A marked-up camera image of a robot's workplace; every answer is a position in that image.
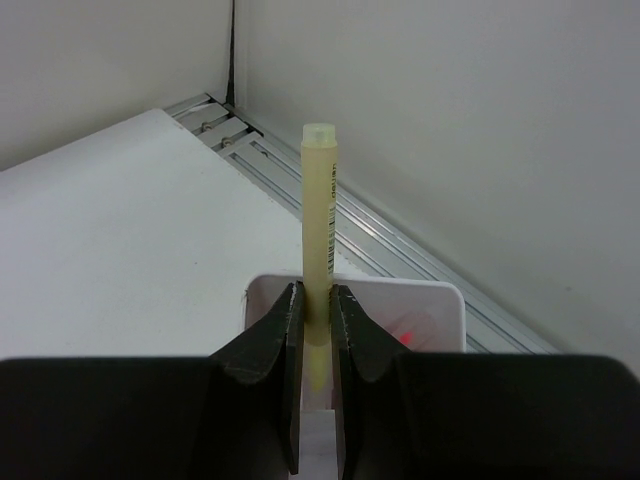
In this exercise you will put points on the orange highlighter pen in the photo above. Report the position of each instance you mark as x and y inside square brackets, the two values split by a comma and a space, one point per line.
[416, 330]

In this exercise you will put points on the yellow highlighter pen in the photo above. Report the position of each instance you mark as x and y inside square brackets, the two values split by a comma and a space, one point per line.
[319, 156]

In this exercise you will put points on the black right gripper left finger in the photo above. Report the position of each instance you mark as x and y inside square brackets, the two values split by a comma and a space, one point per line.
[254, 394]

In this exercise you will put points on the aluminium right side rail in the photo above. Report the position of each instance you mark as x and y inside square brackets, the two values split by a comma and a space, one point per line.
[367, 240]

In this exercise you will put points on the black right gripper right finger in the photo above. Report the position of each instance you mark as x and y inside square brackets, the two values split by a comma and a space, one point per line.
[362, 356]

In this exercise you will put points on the white divided container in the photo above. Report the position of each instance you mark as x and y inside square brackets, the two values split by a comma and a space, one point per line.
[379, 296]

